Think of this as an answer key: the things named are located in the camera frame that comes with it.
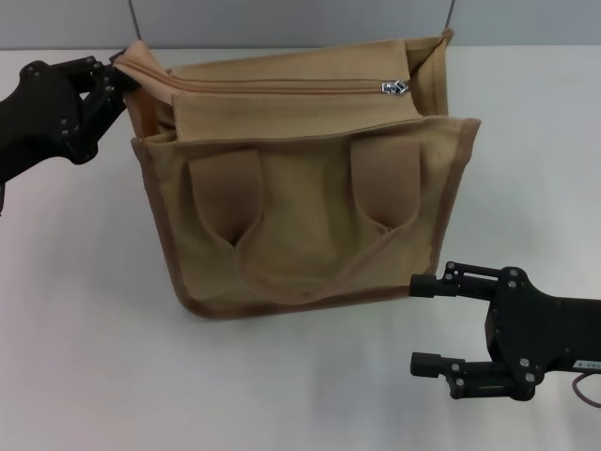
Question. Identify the silver metal zipper pull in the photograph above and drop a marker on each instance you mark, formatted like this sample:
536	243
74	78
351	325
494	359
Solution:
395	88

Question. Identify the khaki canvas food bag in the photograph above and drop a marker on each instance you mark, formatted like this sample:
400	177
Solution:
305	202

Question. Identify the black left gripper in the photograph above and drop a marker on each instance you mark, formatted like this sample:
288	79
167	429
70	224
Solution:
33	113

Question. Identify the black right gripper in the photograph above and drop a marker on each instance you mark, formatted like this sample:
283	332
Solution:
544	333

